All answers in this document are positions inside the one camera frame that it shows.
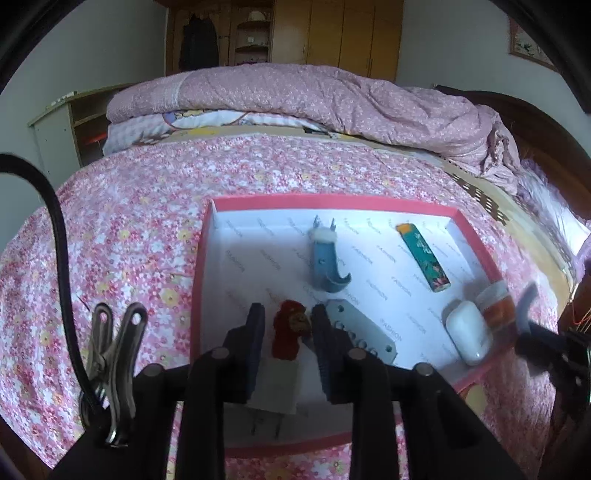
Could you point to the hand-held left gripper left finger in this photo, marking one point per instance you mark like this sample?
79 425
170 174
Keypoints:
256 355

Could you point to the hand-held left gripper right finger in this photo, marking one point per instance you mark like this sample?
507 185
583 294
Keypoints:
323 355

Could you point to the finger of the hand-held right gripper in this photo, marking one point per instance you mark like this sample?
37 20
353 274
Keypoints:
535 341

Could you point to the white charger plug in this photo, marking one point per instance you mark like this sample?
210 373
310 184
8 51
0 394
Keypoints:
281 387

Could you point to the white bottle with orange label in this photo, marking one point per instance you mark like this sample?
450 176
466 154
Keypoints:
498 309

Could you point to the grey plate with holes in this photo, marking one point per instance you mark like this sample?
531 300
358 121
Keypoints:
364 323

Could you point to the white earbud case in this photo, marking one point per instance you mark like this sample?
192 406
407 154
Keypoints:
468 332

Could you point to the pink shallow cardboard box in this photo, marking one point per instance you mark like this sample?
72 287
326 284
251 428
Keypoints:
199 295

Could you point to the blue plastic hook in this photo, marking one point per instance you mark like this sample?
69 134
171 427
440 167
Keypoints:
325 263

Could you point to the green patterned lighter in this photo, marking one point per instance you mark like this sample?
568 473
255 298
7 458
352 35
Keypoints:
422 256

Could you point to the beige bed mat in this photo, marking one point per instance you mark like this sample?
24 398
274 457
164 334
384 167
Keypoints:
508 212

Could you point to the lilac fuzzy blanket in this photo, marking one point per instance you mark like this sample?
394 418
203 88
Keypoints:
554 207

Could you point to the metal spring clip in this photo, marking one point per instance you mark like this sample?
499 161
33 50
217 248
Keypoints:
117 350

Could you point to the dark wooden headboard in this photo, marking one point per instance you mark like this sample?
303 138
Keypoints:
535 124

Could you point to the cartoon print blanket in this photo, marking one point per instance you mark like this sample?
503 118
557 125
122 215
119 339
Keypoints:
207 120

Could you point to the pink checkered pillow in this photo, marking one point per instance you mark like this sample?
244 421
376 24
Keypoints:
134 134

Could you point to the pink quilt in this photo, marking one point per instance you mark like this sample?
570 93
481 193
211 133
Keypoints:
300 92

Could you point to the pale wooden bedside cabinet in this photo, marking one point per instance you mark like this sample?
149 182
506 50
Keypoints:
53 134

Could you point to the wooden corner shelf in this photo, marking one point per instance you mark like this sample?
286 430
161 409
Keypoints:
251 39

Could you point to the dark hanging coat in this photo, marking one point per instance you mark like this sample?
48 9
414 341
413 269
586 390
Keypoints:
198 44

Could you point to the wooden wardrobe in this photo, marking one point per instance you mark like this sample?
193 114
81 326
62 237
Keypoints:
323 32

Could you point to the framed wall picture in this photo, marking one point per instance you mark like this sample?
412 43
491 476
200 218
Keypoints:
531 44

